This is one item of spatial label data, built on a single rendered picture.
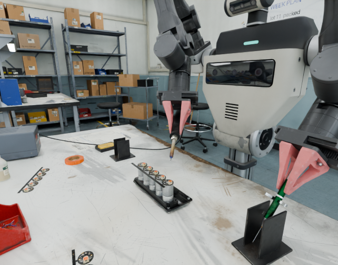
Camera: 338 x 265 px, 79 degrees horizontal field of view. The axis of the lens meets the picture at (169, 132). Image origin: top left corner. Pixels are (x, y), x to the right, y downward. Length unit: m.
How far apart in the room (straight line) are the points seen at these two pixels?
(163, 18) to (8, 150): 0.66
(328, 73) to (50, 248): 0.51
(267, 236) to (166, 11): 0.56
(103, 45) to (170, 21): 4.73
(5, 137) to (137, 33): 5.05
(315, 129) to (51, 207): 0.54
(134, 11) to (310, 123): 5.53
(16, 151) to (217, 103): 0.76
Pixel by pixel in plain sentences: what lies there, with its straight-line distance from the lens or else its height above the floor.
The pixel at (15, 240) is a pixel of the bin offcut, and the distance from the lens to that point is 0.47.
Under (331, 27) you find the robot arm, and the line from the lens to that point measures 0.44.
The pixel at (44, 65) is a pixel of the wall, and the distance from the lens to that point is 5.02.
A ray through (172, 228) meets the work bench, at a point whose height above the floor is 0.75.
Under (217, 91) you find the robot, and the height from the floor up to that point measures 0.97.
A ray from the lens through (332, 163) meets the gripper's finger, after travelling 0.41.
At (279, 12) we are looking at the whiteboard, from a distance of 3.29.
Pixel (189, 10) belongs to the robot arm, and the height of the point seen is 1.29.
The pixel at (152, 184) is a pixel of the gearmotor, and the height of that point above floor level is 0.79.
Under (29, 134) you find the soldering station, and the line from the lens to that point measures 0.85.
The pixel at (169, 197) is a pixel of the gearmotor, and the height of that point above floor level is 0.78.
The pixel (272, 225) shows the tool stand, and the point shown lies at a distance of 0.39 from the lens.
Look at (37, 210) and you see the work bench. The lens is 0.56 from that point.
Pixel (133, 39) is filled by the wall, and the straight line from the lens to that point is 5.63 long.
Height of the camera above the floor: 1.04
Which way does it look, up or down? 16 degrees down
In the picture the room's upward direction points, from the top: straight up
